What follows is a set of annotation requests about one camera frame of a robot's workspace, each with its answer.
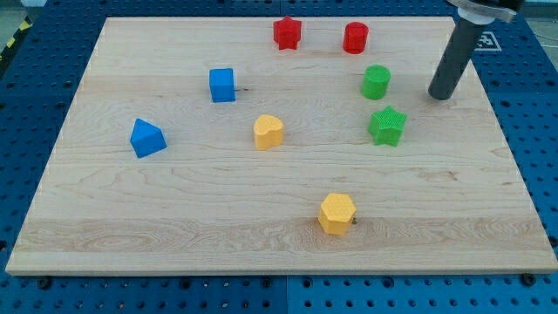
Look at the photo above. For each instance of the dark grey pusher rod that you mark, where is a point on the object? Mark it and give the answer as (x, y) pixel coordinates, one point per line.
(456, 56)

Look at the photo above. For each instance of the white fiducial marker tag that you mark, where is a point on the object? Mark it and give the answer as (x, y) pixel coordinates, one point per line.
(487, 41)

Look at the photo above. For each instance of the blue cube block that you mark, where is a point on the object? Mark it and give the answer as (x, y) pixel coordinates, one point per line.
(222, 85)

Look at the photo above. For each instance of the wooden board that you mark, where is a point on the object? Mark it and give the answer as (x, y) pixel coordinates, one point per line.
(448, 199)

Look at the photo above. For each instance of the green star block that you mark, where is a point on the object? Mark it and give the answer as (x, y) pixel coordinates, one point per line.
(386, 127)

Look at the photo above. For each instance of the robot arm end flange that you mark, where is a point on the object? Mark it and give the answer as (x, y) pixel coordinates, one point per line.
(483, 12)

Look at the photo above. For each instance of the yellow hexagon block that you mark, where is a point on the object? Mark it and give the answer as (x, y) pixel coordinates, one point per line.
(336, 214)

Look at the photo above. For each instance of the yellow heart block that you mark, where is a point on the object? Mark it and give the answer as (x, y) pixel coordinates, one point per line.
(268, 132)

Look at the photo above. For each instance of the green cylinder block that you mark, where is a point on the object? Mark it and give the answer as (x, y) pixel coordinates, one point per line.
(376, 79)

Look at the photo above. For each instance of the red star block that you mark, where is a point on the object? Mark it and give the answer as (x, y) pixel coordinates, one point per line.
(287, 33)

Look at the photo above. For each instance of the blue triangle block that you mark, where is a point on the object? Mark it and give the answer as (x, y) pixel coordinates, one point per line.
(146, 138)

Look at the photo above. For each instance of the red cylinder block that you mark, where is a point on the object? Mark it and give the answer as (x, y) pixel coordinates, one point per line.
(355, 37)

